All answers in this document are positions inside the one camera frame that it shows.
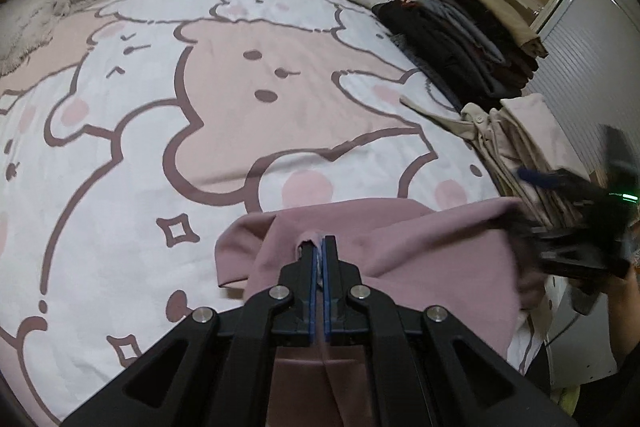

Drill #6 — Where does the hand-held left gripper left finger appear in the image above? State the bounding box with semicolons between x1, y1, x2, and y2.
60;240;321;427

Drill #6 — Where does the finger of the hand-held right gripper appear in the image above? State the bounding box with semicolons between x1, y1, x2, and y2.
516;166;608;214
505;212;631;280

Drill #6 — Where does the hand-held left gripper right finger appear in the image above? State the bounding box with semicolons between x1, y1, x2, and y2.
322;234;581;427

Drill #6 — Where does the mauve garment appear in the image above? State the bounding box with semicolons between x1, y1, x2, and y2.
215;197;546;427

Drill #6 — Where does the person's right forearm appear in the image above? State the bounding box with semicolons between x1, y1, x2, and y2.
600;269;640;360

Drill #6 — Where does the pile of cream folded clothes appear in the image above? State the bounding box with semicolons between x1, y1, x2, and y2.
400;93;592;233

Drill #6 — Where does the stack of dark folded clothes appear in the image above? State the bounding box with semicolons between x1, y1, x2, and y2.
372;0;541;114

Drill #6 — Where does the white louvered shutter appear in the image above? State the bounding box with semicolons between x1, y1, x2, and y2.
520;0;640;188

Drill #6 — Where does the bear print bed cover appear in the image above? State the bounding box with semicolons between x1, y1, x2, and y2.
0;0;546;427

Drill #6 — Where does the white textured cushion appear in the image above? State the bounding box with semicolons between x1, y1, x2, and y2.
0;0;67;76

